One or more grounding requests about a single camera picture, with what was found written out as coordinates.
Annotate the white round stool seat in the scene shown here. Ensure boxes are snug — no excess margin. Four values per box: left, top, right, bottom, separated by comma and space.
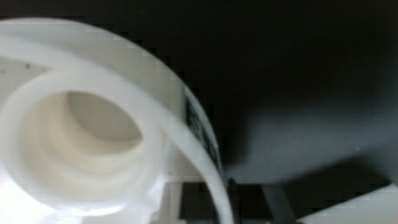
0, 18, 234, 224

